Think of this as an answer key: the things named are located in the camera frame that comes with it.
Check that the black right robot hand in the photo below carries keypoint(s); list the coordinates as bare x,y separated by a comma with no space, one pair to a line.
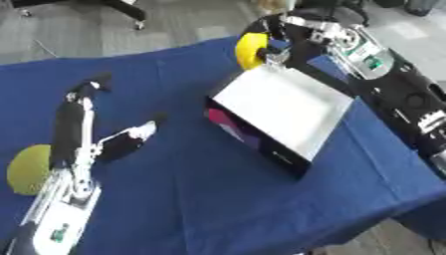
293,31

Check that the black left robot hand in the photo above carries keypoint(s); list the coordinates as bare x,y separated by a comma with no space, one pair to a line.
68,129

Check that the black office chair base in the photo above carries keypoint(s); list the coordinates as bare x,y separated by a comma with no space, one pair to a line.
87,8

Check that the black box with white inside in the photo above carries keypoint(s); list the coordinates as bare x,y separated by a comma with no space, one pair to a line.
279,111

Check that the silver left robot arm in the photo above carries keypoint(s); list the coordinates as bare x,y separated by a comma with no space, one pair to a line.
59,209

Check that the yellow-green round toy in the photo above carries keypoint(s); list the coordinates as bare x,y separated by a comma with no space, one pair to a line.
28,170

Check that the silver and black right robot arm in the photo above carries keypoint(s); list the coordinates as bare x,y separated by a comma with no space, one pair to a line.
383,73

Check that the yellow round toy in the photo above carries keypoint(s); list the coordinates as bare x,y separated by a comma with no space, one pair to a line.
250,50

